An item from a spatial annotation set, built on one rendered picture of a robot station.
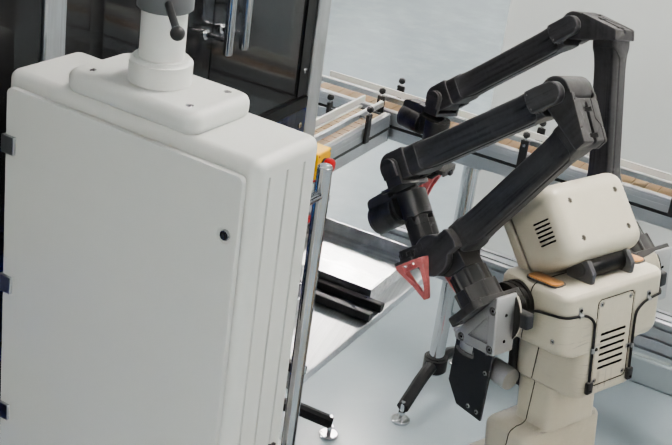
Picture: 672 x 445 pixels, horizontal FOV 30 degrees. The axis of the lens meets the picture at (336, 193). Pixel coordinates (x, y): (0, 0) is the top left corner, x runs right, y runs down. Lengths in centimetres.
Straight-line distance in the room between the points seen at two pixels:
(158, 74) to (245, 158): 20
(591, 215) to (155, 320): 82
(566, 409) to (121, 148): 104
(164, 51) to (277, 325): 46
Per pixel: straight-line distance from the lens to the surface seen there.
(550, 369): 239
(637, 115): 422
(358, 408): 407
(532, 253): 232
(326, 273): 286
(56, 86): 201
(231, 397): 197
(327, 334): 270
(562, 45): 262
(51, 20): 220
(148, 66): 190
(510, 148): 371
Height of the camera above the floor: 224
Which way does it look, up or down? 24 degrees down
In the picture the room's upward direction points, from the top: 8 degrees clockwise
